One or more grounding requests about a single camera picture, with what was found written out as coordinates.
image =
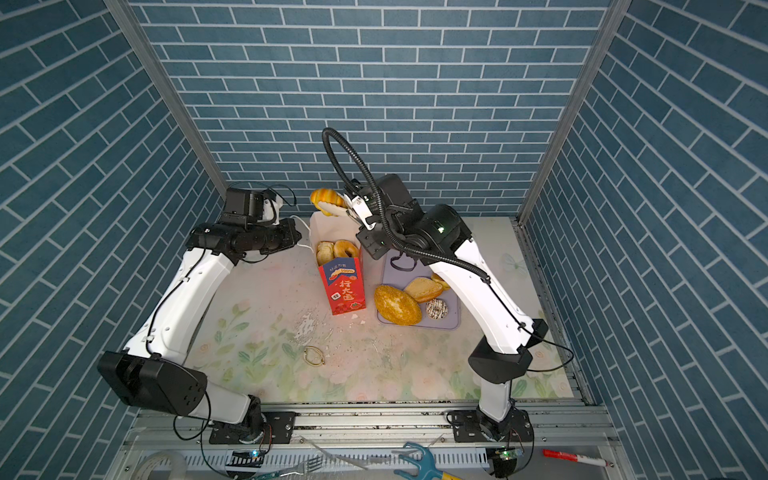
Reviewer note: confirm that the teal plastic clamp tool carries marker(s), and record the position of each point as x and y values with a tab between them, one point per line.
425	465

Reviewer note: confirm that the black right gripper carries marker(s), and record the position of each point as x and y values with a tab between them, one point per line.
373	246

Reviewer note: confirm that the red paper gift bag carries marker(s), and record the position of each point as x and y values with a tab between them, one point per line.
342	279

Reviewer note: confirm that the bagel ring bread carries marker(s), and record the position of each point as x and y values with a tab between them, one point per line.
345	249

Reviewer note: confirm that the large seeded oval bread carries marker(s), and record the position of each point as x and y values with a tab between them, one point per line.
396	306

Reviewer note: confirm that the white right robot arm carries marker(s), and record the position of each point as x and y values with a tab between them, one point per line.
444	242

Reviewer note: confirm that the flat tan bread slice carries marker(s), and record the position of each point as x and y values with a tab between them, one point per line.
423	289

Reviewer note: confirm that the yellow striped bread roll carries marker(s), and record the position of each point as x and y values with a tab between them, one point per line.
327	196

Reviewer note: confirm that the small orange bun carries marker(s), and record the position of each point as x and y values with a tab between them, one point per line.
436	278

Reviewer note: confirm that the chocolate sprinkled donut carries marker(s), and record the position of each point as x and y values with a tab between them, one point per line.
437	309

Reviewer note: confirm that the small shell shaped bread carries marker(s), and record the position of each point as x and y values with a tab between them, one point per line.
325	252

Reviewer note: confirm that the purple plastic tray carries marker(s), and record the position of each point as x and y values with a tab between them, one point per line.
400	271

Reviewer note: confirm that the red marker pen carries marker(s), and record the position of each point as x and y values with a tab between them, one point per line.
577	458

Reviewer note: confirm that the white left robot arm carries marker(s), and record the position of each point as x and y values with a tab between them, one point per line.
149	371

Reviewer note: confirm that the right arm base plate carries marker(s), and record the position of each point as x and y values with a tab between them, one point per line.
472	426

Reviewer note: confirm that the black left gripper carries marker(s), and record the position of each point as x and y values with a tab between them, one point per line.
287	227

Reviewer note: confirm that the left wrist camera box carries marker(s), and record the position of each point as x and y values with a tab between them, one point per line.
248	208

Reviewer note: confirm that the metal fork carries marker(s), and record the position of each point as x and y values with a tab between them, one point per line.
302	469

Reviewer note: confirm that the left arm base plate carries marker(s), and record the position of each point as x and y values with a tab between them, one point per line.
268	428

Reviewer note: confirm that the metal food tongs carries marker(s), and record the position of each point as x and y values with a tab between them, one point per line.
338	211

